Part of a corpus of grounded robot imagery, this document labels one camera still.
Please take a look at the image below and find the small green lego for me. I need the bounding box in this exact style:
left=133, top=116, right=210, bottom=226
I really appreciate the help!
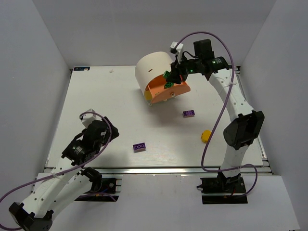
left=163, top=71, right=170, bottom=79

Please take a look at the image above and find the large green lego brick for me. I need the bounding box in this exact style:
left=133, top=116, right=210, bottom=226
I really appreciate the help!
left=164, top=82, right=174, bottom=89

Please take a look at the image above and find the orange drawer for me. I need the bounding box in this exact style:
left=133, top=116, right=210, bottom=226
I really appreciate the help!
left=144, top=75, right=191, bottom=104

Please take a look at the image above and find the yellow rounded lego brick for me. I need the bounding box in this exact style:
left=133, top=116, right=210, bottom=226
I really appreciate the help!
left=201, top=130, right=211, bottom=143

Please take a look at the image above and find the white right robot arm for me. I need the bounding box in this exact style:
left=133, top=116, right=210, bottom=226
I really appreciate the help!
left=163, top=39, right=265, bottom=181

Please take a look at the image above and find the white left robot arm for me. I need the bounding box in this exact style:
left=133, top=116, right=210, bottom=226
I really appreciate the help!
left=9, top=114, right=119, bottom=231

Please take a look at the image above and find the white round drawer cabinet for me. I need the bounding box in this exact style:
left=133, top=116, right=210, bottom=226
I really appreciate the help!
left=135, top=51, right=172, bottom=95

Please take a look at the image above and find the purple lego brick studs up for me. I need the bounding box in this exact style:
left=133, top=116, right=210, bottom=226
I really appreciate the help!
left=183, top=110, right=195, bottom=118

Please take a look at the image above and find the purple lego brick underside up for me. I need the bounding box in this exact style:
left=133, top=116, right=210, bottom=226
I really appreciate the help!
left=133, top=142, right=146, bottom=153

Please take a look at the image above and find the blue label sticker left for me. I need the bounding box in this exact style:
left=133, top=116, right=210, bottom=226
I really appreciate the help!
left=73, top=66, right=90, bottom=71

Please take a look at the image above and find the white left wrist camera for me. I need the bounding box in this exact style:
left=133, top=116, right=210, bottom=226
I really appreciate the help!
left=79, top=109, right=99, bottom=128

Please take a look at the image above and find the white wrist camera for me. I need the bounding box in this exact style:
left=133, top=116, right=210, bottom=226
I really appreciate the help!
left=79, top=109, right=99, bottom=128
left=169, top=41, right=183, bottom=63

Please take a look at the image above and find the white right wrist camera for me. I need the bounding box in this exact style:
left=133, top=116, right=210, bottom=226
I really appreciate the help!
left=169, top=41, right=183, bottom=63

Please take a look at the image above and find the aluminium table edge rail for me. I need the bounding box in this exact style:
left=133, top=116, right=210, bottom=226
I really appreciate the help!
left=43, top=166, right=272, bottom=175

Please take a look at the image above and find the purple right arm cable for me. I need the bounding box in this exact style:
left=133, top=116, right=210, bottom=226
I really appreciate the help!
left=177, top=31, right=258, bottom=196

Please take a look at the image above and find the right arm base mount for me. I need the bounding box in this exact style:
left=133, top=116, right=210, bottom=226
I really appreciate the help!
left=196, top=172, right=248, bottom=205

